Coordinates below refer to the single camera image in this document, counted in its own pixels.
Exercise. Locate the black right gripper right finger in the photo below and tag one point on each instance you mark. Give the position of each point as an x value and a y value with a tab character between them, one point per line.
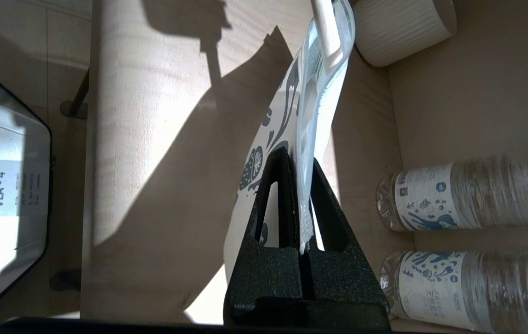
338	273

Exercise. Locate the white ribbed mug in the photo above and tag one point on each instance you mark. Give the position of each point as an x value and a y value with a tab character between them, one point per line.
403	28

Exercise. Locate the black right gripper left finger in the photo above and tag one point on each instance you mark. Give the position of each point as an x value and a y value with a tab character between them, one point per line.
264	273

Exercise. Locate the small clear water bottle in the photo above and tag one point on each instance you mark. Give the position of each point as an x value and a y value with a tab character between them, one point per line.
477	292
477	195

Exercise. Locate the blue patterned zip pouch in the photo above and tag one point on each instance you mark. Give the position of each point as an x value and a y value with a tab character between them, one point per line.
268	130

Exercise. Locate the silver robot base chassis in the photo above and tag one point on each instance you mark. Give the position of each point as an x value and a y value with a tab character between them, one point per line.
13	139

